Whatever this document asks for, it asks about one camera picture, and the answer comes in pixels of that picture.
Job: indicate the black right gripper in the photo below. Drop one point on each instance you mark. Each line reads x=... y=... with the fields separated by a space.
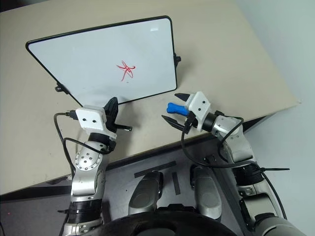
x=188 y=117

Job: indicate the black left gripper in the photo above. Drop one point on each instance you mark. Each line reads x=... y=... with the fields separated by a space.
x=112 y=123

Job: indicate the blue whiteboard eraser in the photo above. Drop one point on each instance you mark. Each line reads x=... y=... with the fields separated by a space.
x=176 y=107

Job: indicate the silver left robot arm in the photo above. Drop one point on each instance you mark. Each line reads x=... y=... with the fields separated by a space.
x=86 y=162

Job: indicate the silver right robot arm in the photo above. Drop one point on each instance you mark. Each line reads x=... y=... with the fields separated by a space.
x=240 y=147

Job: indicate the black whiteboard stand knob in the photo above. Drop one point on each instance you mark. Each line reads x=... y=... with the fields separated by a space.
x=177 y=59
x=58 y=88

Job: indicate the long black tape strip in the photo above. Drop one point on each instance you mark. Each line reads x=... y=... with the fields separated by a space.
x=155 y=169

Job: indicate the short black tape strip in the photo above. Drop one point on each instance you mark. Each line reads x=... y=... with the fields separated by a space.
x=176 y=184

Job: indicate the grey rounded right leg shell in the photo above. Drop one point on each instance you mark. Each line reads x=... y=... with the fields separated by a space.
x=206 y=194

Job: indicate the grey rounded leg shell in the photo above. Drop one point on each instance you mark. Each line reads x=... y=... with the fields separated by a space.
x=206 y=194
x=145 y=194

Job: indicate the grey rounded left leg shell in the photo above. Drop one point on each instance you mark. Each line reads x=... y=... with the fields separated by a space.
x=145 y=194

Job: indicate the black rounded robot body shell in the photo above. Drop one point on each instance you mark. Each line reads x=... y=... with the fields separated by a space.
x=160 y=223

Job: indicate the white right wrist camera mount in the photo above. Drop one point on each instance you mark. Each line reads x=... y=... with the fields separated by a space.
x=198 y=108

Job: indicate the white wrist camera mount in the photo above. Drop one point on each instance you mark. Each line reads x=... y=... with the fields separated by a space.
x=198 y=108
x=92 y=118

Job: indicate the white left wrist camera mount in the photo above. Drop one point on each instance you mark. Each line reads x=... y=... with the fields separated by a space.
x=92 y=118

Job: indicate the white whiteboard with black frame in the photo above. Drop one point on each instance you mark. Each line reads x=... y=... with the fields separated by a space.
x=98 y=56

